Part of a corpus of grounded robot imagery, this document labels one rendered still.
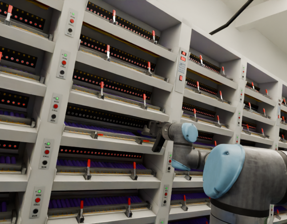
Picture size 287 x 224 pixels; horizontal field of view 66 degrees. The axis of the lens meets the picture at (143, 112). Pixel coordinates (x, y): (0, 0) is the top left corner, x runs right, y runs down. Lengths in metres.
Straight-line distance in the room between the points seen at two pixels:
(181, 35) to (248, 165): 1.12
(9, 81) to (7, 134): 0.20
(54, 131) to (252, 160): 0.77
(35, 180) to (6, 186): 0.10
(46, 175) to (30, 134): 0.18
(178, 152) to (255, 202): 0.59
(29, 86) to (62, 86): 0.13
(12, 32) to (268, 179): 0.95
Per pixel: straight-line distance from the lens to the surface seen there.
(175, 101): 1.37
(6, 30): 1.03
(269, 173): 0.51
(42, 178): 1.03
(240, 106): 1.96
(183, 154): 1.04
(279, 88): 2.63
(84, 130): 1.10
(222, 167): 0.47
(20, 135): 0.99
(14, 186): 1.02
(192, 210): 1.62
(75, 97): 1.04
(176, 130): 1.06
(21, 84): 0.99
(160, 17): 1.50
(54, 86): 1.01
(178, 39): 1.48
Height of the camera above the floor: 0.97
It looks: 7 degrees up
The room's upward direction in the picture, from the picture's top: 8 degrees clockwise
